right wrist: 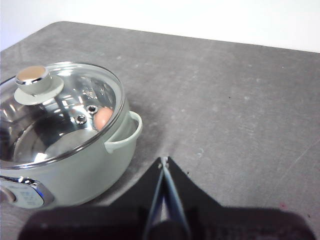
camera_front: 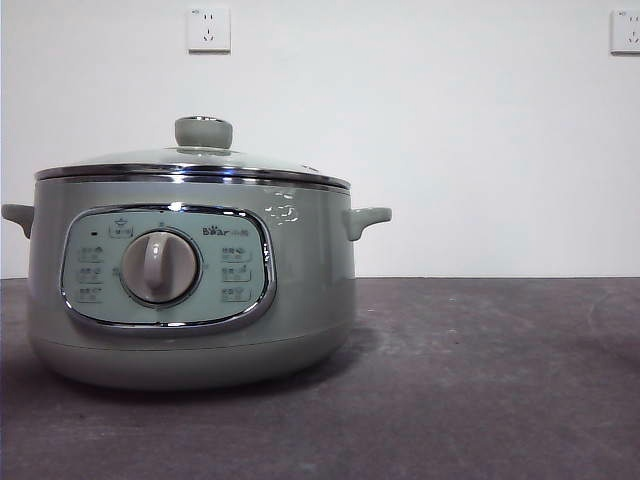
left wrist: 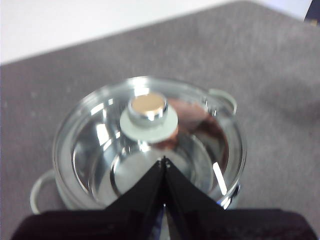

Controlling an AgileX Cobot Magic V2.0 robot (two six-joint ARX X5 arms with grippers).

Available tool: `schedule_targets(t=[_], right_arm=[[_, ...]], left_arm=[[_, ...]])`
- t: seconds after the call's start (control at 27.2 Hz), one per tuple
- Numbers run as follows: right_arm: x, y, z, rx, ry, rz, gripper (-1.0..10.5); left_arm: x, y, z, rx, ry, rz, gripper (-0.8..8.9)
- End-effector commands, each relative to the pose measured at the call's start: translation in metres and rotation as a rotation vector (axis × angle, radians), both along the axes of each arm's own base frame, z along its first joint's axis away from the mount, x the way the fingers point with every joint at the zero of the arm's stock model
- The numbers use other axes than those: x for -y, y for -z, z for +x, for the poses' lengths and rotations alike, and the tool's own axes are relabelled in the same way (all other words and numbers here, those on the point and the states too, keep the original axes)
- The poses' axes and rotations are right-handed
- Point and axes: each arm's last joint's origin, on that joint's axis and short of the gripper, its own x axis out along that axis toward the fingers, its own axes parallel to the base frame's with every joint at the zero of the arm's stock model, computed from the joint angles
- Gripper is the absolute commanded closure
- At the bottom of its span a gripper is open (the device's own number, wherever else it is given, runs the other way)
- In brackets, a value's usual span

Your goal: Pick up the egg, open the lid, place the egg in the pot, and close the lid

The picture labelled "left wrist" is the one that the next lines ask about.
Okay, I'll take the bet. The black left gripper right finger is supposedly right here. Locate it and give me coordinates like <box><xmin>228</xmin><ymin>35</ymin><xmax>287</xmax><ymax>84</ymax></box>
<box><xmin>164</xmin><ymin>158</ymin><xmax>318</xmax><ymax>240</ymax></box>

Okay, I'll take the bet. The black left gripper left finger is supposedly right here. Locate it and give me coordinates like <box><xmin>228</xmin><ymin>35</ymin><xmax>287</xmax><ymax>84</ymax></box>
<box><xmin>11</xmin><ymin>159</ymin><xmax>165</xmax><ymax>240</ymax></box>

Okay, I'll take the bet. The glass lid with green knob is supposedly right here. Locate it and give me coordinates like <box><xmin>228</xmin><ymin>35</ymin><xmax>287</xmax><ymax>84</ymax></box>
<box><xmin>51</xmin><ymin>75</ymin><xmax>248</xmax><ymax>211</ymax></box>

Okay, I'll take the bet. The pale green electric pot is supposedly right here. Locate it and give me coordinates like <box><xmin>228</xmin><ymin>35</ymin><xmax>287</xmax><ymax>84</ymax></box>
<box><xmin>29</xmin><ymin>87</ymin><xmax>249</xmax><ymax>216</ymax></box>

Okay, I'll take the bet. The dark blue box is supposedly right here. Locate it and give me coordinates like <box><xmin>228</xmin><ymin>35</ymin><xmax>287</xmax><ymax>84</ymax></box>
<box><xmin>303</xmin><ymin>0</ymin><xmax>320</xmax><ymax>26</ymax></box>

